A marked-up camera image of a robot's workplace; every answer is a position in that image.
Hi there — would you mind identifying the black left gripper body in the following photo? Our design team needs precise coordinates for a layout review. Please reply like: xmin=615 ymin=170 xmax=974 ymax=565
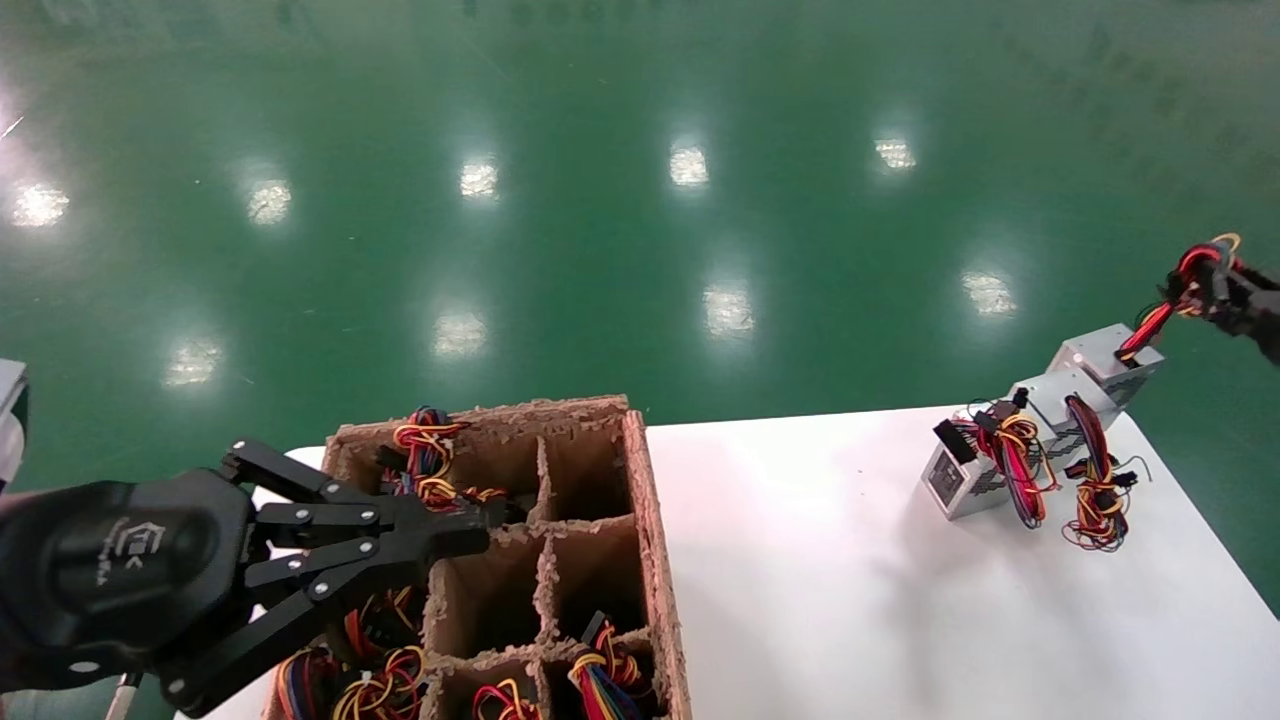
xmin=0 ymin=470 xmax=256 ymax=693

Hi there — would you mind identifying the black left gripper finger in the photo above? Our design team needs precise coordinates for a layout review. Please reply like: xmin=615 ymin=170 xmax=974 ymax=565
xmin=222 ymin=438 xmax=491 ymax=561
xmin=160 ymin=540 xmax=433 ymax=716

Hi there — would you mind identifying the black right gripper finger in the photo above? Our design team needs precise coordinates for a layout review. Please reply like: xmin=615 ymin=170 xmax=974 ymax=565
xmin=1203 ymin=293 xmax=1280 ymax=365
xmin=1210 ymin=262 xmax=1280 ymax=303

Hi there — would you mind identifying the grey wired power supply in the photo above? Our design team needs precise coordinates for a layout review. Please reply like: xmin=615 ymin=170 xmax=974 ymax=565
xmin=568 ymin=610 xmax=653 ymax=720
xmin=275 ymin=645 xmax=431 ymax=720
xmin=473 ymin=678 xmax=546 ymax=720
xmin=378 ymin=405 xmax=513 ymax=513
xmin=345 ymin=588 xmax=426 ymax=656
xmin=1010 ymin=368 xmax=1153 ymax=553
xmin=920 ymin=388 xmax=1063 ymax=531
xmin=1048 ymin=232 xmax=1246 ymax=406

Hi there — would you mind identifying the divided brown cardboard box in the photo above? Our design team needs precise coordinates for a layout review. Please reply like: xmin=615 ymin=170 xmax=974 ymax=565
xmin=265 ymin=393 xmax=693 ymax=720

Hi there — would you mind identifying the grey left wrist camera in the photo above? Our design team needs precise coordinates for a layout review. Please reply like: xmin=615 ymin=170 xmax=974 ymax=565
xmin=0 ymin=358 xmax=31 ymax=489

